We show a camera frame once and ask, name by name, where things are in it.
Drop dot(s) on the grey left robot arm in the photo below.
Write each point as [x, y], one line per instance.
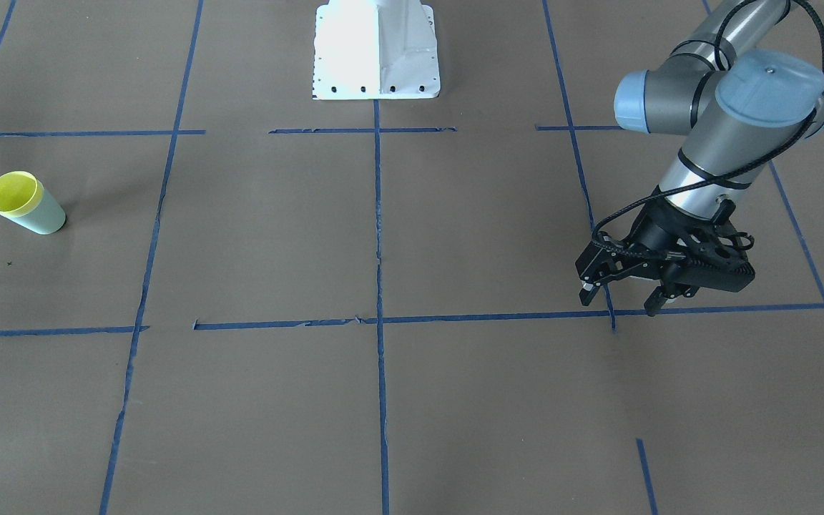
[738, 107]

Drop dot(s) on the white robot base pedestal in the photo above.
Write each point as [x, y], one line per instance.
[372, 50]

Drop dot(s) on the pale green cup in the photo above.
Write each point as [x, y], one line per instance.
[41, 213]

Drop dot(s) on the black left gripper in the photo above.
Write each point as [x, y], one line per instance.
[650, 230]

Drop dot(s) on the crossing blue tape strip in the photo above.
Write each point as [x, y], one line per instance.
[405, 320]

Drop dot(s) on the yellow cup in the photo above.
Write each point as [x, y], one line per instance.
[20, 194]

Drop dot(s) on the long blue tape strip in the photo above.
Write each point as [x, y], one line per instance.
[380, 316]

